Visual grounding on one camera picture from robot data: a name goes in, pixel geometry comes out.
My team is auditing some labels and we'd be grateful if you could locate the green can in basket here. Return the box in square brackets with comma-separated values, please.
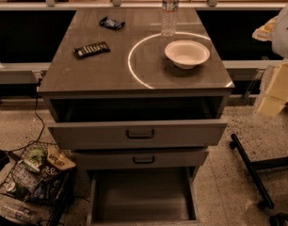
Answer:
[6, 182, 27, 200]

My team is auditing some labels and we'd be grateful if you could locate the black wire basket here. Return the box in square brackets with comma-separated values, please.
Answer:
[0, 141, 76, 226]

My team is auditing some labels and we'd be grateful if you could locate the green snack bag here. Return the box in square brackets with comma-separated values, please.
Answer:
[27, 148, 47, 168]

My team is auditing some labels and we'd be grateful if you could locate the black chair base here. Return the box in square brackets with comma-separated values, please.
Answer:
[229, 133, 288, 226]

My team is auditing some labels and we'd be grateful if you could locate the tan chip bag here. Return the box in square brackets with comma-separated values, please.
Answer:
[47, 146, 75, 170]

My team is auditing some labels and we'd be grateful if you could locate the black power cable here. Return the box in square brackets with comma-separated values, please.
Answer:
[0, 78, 46, 202]

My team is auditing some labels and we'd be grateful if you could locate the grey drawer cabinet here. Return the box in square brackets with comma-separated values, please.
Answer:
[37, 7, 236, 185]

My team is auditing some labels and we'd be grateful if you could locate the clear plastic water bottle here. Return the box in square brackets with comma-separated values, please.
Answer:
[161, 0, 179, 37]

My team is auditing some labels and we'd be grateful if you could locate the black chocolate bar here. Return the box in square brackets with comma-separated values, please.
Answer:
[73, 41, 110, 58]

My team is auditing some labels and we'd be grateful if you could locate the white paper bowl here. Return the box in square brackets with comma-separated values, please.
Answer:
[165, 40, 210, 70]

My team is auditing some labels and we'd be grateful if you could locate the clear bottle on floor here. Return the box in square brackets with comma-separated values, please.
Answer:
[1, 203, 40, 224]

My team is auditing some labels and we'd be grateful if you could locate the grey drawer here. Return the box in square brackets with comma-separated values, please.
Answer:
[48, 119, 227, 151]
[87, 168, 197, 226]
[75, 148, 208, 170]

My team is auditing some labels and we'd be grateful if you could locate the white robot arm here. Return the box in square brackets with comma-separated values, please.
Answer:
[252, 3, 288, 118]

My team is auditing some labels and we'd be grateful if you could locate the dark blue snack packet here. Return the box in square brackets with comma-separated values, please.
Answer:
[99, 17, 125, 30]

